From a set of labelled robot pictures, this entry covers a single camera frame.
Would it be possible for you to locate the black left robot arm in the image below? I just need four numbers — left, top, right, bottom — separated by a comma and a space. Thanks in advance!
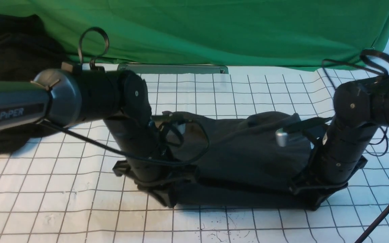
0, 69, 204, 208

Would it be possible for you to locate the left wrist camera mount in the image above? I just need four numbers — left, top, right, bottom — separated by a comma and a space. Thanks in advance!
148, 112, 195, 149

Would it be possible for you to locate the dark gray long-sleeve top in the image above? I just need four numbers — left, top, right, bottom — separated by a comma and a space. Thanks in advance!
176, 112, 314, 209

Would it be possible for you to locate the green backdrop cloth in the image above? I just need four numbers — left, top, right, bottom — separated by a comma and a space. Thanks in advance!
0, 0, 389, 71

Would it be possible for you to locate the dark clothes pile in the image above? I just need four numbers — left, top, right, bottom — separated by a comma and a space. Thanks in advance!
0, 13, 80, 155

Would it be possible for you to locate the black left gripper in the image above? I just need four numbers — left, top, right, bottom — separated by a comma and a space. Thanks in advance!
104, 113, 200, 209

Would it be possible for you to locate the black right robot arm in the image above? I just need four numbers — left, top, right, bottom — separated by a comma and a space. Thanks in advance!
289, 77, 389, 210

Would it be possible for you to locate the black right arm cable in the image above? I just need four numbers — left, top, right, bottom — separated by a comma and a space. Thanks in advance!
321, 49, 389, 243

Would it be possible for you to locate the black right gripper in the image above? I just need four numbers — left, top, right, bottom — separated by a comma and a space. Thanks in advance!
289, 118, 379, 211

